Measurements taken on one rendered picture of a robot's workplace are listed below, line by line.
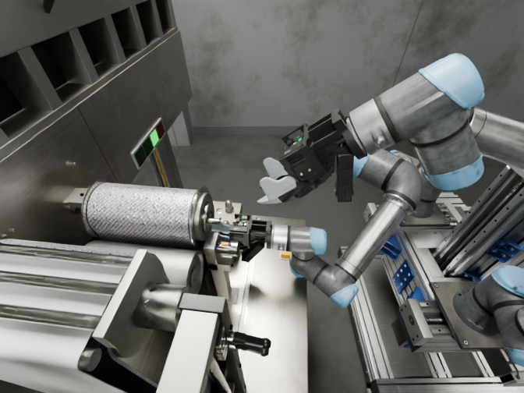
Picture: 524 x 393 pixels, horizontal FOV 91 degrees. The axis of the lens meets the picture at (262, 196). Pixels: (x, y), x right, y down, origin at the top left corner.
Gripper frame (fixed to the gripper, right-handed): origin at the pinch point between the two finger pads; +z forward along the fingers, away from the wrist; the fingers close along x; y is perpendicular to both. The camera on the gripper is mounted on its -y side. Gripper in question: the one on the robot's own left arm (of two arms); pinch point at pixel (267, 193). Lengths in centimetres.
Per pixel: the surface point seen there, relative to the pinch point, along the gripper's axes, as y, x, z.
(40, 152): 34.1, -2.8, 34.4
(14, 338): 20.3, 31.4, 13.1
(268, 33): -8, -246, 35
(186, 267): 0.1, 10.9, 20.4
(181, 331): 9.8, 28.9, -0.1
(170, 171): -8, -79, 93
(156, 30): 40, -72, 31
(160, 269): 8.1, 17.0, 14.4
